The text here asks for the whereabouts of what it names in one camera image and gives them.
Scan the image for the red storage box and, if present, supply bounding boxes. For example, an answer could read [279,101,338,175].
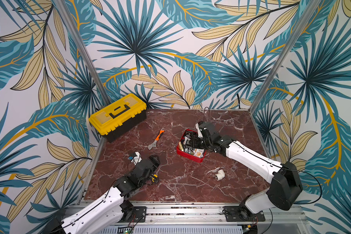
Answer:
[176,129,206,163]

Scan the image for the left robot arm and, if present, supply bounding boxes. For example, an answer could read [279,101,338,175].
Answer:
[49,156,160,234]

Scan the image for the white pipe elbow fitting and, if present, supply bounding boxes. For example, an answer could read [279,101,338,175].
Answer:
[215,169,225,181]

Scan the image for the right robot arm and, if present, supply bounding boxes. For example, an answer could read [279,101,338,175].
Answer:
[196,121,303,219]

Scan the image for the yellow black utility knife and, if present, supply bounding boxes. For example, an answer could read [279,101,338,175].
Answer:
[150,174,159,184]

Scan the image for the yellow black toolbox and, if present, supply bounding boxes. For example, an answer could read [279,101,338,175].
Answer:
[89,94,147,143]

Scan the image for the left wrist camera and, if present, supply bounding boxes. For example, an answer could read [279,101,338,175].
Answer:
[128,152,142,165]

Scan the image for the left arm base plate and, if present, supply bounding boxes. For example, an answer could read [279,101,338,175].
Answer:
[116,206,147,223]

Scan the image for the aluminium front rail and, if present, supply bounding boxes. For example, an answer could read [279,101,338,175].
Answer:
[63,202,312,234]

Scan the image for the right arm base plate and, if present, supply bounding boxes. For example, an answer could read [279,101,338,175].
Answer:
[222,206,266,223]

